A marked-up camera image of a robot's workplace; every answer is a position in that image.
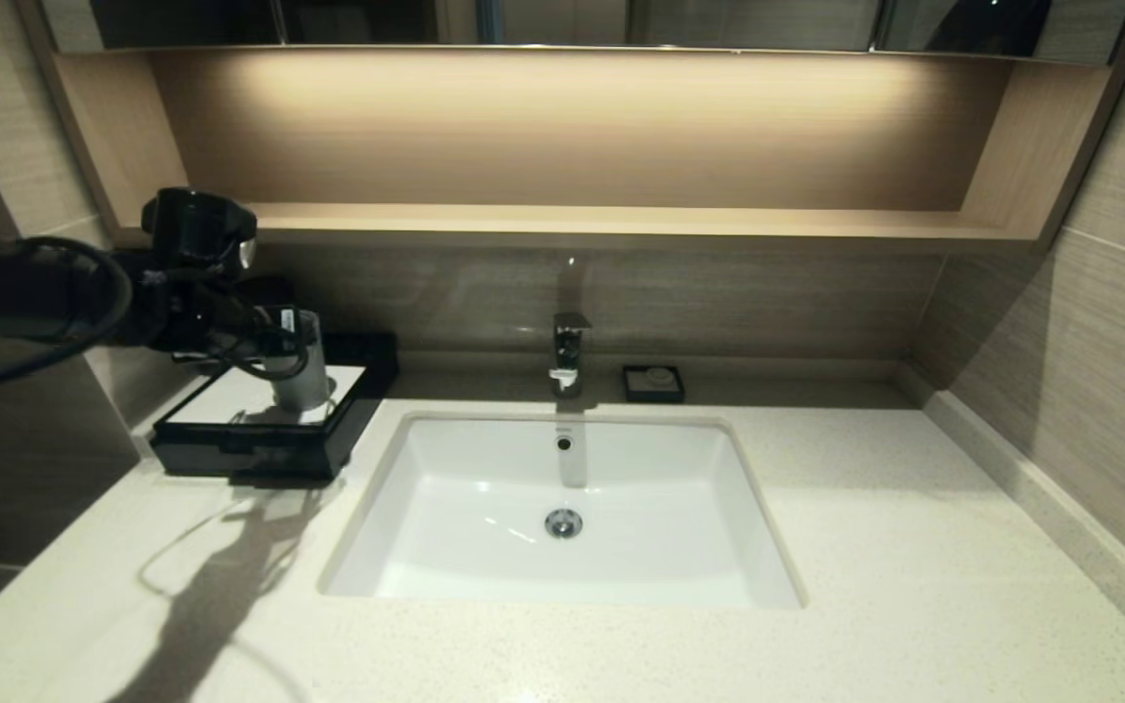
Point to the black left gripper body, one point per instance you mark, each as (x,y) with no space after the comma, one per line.
(196,317)

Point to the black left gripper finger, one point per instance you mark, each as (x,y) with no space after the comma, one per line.
(301,314)
(279,353)

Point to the grey plastic cup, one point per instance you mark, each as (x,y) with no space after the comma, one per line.
(304,386)

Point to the black drawer box white top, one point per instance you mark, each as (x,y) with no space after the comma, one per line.
(367,391)

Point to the black cup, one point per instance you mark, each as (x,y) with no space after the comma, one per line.
(274,289)

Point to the chrome faucet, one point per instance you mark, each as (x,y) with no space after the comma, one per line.
(570,351)

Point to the white ceramic sink basin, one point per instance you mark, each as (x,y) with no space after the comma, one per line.
(523,527)

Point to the chrome sink drain stopper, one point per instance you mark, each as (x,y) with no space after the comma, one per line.
(563,524)

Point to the black soap dish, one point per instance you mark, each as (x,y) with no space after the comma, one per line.
(633,392)

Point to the beige soap bar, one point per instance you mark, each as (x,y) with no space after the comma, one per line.
(660,376)

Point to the mirror cabinet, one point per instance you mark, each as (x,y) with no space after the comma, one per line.
(748,24)

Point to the wooden wall shelf niche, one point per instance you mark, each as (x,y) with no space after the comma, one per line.
(621,227)

